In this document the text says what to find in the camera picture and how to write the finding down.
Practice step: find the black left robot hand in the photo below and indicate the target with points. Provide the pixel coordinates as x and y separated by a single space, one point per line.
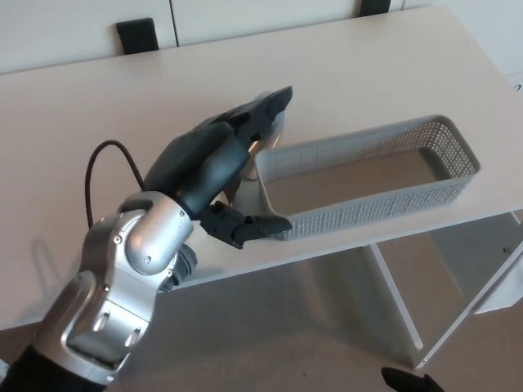
184 163

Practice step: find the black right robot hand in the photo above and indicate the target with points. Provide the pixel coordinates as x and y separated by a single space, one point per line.
408 384

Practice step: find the grey perforated plastic basket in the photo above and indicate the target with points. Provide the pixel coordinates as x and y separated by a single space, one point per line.
367 212

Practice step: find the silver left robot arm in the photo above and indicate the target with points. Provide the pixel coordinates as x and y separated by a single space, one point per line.
143 237

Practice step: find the clear plastic document pouch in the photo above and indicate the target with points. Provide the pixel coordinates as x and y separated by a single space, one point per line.
498 304

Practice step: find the white cabinet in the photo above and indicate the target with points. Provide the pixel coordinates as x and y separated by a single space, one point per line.
61 36

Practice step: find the white desk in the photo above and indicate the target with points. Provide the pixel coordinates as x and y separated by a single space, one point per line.
367 81

